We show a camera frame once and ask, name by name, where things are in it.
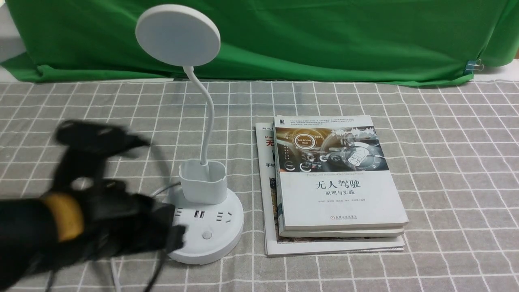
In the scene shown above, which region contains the green backdrop cloth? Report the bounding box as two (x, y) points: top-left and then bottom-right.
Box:
(1, 0), (519, 86)

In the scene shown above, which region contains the white middle book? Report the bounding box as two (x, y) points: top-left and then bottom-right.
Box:
(269, 178), (404, 241)

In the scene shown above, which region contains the white bottom magazine book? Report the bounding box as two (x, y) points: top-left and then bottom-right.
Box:
(255, 122), (405, 256)

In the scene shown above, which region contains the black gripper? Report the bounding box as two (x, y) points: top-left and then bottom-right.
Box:
(73, 181), (187, 261)

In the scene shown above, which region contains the grey checked tablecloth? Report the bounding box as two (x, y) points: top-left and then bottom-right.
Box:
(0, 81), (519, 292)

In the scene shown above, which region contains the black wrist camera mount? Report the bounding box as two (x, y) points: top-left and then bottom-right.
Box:
(50, 119), (151, 195)

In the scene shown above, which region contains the blue binder clip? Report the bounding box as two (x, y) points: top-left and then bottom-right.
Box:
(463, 59), (485, 75)

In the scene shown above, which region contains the white self-driving textbook top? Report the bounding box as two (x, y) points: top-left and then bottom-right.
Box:
(273, 115), (409, 232)

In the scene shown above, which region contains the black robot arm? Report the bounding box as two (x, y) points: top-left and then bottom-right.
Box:
(1, 180), (187, 292)

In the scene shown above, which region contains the white desk lamp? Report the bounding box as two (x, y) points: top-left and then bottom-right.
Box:
(135, 4), (244, 265)

